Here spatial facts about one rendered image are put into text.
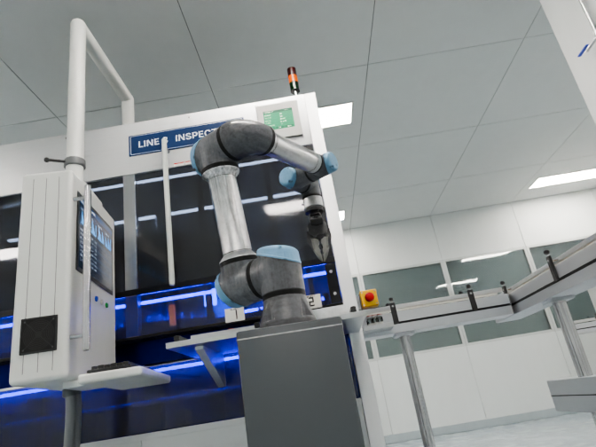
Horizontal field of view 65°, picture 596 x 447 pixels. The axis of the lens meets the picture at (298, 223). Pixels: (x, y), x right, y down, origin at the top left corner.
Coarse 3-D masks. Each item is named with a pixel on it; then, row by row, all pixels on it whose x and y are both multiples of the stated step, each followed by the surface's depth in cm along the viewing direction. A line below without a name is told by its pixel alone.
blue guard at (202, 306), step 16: (304, 272) 209; (320, 272) 208; (336, 272) 208; (176, 288) 210; (192, 288) 210; (208, 288) 209; (320, 288) 206; (128, 304) 209; (144, 304) 209; (160, 304) 208; (176, 304) 208; (192, 304) 207; (208, 304) 207; (224, 304) 206; (256, 304) 205; (0, 320) 210; (128, 320) 206; (144, 320) 206; (160, 320) 206; (176, 320) 205; (192, 320) 205; (208, 320) 204; (224, 320) 204; (0, 336) 208; (128, 336) 204; (0, 352) 205
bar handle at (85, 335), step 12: (84, 192) 171; (84, 204) 169; (84, 216) 168; (84, 228) 166; (84, 240) 164; (84, 252) 163; (84, 264) 161; (84, 276) 159; (84, 288) 158; (84, 300) 156; (84, 312) 155; (84, 324) 154; (72, 336) 152; (84, 336) 152; (84, 348) 151
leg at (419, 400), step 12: (396, 336) 210; (408, 336) 211; (408, 348) 208; (408, 360) 207; (408, 372) 206; (420, 384) 204; (420, 396) 201; (420, 408) 199; (420, 420) 198; (420, 432) 198; (432, 432) 197; (432, 444) 194
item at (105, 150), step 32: (128, 128) 243; (160, 128) 241; (0, 160) 241; (32, 160) 240; (96, 160) 237; (128, 160) 236; (160, 160) 235; (0, 192) 234; (128, 192) 229; (128, 224) 223; (128, 256) 217; (128, 288) 212; (160, 288) 211
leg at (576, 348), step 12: (552, 300) 179; (564, 300) 180; (564, 312) 179; (564, 324) 178; (564, 336) 178; (576, 336) 175; (576, 348) 174; (576, 360) 173; (576, 372) 174; (588, 372) 170
